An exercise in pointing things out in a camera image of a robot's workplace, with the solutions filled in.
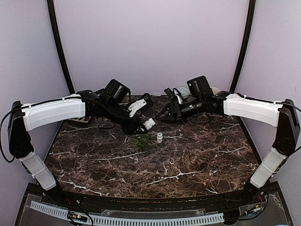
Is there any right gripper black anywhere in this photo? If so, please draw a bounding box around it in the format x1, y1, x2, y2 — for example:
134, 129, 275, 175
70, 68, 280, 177
156, 97, 205, 125

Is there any white pill bottle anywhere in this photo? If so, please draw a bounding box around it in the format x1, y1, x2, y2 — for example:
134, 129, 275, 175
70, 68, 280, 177
143, 118, 156, 130

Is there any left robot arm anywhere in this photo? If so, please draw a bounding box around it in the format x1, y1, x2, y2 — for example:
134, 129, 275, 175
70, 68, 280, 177
8, 79, 148, 205

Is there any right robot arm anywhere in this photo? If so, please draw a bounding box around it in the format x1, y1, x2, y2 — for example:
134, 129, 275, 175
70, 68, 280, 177
156, 76, 301, 204

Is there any white bottle cap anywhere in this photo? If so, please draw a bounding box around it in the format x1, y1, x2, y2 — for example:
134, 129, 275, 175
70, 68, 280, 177
156, 132, 163, 143

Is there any pale green bowl right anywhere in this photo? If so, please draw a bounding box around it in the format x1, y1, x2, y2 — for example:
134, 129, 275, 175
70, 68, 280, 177
176, 86, 190, 98

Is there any floral square plate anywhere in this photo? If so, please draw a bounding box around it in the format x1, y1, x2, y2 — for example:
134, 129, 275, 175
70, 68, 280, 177
70, 117, 91, 123

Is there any cream floral mug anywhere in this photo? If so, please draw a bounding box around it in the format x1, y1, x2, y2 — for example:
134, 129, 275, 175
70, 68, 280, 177
211, 87, 221, 95

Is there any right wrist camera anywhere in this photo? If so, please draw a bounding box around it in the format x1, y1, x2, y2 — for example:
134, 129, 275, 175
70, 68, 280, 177
164, 88, 185, 104

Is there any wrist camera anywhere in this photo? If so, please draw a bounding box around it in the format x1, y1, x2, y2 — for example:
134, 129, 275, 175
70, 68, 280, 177
127, 98, 153, 118
164, 88, 185, 104

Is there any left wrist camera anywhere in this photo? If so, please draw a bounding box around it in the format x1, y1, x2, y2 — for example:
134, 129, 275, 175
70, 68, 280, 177
127, 98, 153, 118

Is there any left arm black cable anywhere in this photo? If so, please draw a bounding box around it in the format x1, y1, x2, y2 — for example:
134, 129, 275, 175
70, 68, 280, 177
0, 93, 151, 163

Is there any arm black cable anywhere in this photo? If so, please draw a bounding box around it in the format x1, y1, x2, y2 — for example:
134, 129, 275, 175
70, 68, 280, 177
0, 93, 151, 163
190, 100, 301, 151

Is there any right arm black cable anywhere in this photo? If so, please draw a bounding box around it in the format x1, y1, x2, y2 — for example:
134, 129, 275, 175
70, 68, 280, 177
190, 100, 301, 151

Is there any white slotted cable duct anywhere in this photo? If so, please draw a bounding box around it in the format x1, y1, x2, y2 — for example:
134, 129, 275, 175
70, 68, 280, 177
29, 201, 225, 226

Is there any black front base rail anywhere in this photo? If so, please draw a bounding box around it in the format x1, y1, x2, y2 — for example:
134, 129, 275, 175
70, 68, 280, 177
23, 183, 280, 215

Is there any right black frame post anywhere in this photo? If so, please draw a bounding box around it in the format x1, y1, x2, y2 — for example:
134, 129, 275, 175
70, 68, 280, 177
230, 0, 256, 92

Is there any black frame post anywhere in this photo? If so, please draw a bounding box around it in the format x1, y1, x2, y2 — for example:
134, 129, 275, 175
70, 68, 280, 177
230, 0, 256, 92
47, 0, 75, 94

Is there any left black frame post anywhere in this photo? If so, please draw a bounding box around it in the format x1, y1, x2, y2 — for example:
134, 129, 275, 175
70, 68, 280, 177
47, 0, 75, 94

